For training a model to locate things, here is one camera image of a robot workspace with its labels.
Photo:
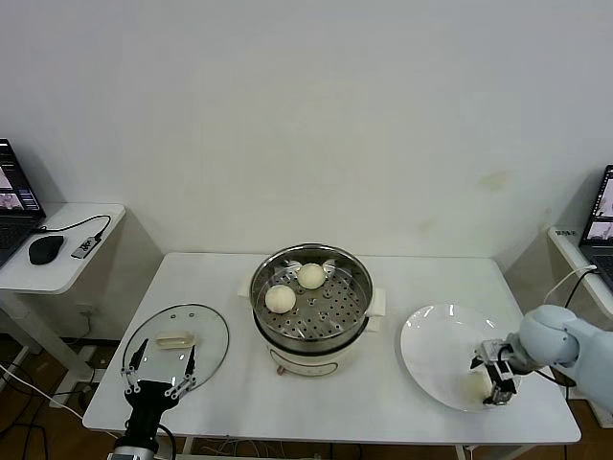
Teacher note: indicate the round glass lid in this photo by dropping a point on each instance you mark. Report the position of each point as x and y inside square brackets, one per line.
[201, 335]

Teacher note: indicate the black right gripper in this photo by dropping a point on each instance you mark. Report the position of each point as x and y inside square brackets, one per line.
[510, 369]

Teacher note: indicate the white wall outlet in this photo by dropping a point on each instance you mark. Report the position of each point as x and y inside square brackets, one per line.
[86, 310]

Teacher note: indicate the white side table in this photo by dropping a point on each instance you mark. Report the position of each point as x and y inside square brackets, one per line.
[62, 273]
[567, 249]

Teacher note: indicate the small grey usb hub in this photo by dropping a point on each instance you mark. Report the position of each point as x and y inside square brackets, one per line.
[87, 246]

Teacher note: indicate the cream electric cooker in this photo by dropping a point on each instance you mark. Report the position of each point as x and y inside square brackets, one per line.
[311, 359]

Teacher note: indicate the stainless steel steamer basket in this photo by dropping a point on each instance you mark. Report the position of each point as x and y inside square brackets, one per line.
[345, 306]

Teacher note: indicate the dark open laptop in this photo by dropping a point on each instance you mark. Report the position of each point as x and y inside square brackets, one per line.
[601, 215]

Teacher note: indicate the round white plate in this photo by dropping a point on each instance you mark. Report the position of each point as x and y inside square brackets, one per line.
[436, 345]

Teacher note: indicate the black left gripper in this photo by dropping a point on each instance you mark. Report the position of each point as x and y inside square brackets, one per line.
[149, 400]

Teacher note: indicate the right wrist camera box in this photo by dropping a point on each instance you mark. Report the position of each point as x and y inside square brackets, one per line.
[491, 352]

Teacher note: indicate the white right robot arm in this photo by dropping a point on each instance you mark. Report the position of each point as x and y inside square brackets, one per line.
[546, 335]

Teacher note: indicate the white steamed baozi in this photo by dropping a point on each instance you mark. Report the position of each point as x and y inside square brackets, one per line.
[310, 276]
[280, 299]
[474, 387]

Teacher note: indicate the black computer mouse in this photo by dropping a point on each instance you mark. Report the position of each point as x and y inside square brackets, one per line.
[45, 249]

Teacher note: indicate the black open laptop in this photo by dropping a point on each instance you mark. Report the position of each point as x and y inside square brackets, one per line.
[14, 191]

